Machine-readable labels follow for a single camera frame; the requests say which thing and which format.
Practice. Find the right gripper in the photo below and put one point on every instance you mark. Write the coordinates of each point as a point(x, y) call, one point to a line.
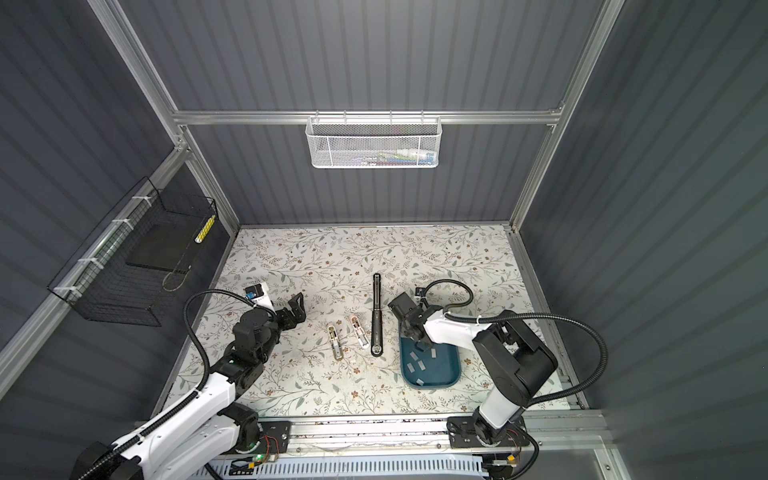
point(406, 329)

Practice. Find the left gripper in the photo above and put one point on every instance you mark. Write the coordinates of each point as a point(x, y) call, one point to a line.
point(296, 312)

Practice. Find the black stapler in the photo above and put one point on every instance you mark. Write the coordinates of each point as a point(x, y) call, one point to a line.
point(376, 320)

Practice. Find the pink mini stapler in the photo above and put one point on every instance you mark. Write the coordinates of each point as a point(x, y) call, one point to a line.
point(359, 331)

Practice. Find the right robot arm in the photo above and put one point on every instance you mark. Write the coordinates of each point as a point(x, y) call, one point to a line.
point(518, 362)

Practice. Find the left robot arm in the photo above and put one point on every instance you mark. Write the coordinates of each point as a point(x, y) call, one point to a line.
point(209, 420)

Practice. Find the teal plastic tray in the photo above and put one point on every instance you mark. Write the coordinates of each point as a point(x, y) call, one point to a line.
point(439, 366)

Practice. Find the yellow marker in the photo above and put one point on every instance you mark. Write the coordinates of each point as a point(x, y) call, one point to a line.
point(205, 229)

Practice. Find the black pad in basket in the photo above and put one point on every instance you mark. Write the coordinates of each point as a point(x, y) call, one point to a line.
point(165, 248)

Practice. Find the tubes in white basket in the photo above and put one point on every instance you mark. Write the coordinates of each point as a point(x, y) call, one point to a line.
point(407, 157)

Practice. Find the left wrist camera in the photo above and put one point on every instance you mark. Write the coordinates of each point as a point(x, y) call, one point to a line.
point(259, 294)

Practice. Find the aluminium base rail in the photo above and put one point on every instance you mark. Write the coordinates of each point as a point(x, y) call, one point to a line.
point(389, 434)

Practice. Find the black wire basket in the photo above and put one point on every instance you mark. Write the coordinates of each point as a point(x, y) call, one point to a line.
point(135, 270)

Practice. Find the white wire mesh basket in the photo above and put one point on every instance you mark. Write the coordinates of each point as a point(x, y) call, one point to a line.
point(339, 145)

